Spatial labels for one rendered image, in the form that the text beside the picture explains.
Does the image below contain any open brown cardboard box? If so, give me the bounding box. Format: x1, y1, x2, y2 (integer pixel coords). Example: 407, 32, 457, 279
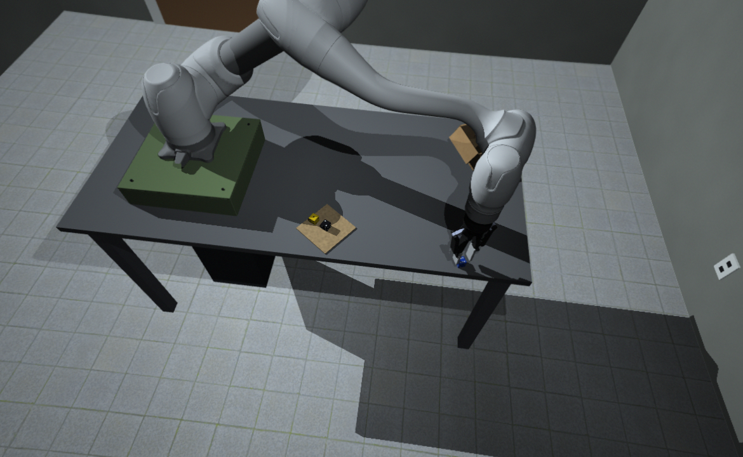
449, 124, 483, 171

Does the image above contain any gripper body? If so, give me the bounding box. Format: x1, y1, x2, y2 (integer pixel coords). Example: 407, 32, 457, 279
460, 213, 492, 237

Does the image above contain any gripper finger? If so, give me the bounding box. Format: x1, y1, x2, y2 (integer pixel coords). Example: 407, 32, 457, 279
450, 228, 476, 265
466, 222, 497, 261

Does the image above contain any tan textured mat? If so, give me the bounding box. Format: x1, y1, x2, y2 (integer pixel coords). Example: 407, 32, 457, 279
296, 204, 356, 254

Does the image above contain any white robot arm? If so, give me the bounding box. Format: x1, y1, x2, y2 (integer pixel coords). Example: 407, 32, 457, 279
142, 0, 536, 225

